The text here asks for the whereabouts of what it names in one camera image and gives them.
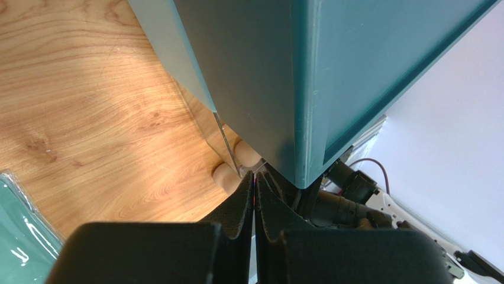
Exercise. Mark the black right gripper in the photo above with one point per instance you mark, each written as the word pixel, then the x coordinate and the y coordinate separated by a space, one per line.
pixel 336 198

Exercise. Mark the clear acrylic drawer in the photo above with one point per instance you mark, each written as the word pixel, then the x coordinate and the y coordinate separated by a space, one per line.
pixel 218 135

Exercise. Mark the gourd-shaped beige makeup sponge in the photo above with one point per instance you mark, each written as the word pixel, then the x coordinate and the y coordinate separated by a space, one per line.
pixel 243 159

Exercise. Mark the teal drawer cabinet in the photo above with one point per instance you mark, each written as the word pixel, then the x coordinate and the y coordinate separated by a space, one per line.
pixel 300 81

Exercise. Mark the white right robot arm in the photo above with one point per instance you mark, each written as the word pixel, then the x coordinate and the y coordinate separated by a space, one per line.
pixel 462 265

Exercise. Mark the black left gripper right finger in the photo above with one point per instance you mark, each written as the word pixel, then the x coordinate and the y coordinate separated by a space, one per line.
pixel 290 250

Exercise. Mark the teal mat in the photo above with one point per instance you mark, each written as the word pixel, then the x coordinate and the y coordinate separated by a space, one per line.
pixel 29 244

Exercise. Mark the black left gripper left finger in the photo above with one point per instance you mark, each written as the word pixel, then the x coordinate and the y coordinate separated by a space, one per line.
pixel 215 249

